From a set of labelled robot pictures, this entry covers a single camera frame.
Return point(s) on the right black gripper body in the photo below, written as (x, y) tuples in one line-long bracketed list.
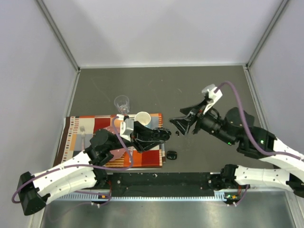
[(197, 116)]

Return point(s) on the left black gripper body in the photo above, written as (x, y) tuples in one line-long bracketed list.
[(135, 136)]

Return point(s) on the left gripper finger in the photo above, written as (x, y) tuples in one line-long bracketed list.
[(148, 145), (161, 132)]

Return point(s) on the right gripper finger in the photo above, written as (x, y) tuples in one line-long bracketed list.
[(193, 108), (183, 124)]

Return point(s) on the black round earbud case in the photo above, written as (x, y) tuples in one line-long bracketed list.
[(161, 138)]

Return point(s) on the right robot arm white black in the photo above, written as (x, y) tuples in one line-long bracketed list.
[(288, 171)]

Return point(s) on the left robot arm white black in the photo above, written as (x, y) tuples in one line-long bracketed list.
[(87, 169)]

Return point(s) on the white blue mug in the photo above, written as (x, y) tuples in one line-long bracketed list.
[(144, 118)]

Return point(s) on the orange patterned placemat cloth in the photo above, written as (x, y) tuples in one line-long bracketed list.
[(70, 144)]

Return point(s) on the pink polka dot plate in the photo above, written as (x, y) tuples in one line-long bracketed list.
[(106, 140)]

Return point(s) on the clear plastic cup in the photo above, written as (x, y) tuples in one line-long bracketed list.
[(122, 104)]

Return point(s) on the silver fork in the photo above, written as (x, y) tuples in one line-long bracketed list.
[(83, 134)]

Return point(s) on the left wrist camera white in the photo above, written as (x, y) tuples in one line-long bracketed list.
[(126, 127)]

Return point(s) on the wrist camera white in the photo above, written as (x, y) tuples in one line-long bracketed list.
[(212, 94), (126, 127)]

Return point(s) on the knife with orange handle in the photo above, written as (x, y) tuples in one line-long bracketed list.
[(131, 154)]

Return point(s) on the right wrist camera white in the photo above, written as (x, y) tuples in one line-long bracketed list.
[(212, 94)]

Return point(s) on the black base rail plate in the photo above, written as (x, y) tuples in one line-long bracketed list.
[(183, 184)]

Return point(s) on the white comb cable duct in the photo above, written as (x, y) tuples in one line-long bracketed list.
[(215, 196)]

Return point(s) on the aluminium frame post right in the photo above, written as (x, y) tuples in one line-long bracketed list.
[(277, 15)]

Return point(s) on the aluminium frame post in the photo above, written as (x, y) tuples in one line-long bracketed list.
[(277, 15), (42, 6)]

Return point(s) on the aluminium frame post left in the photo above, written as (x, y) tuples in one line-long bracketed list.
[(42, 6)]

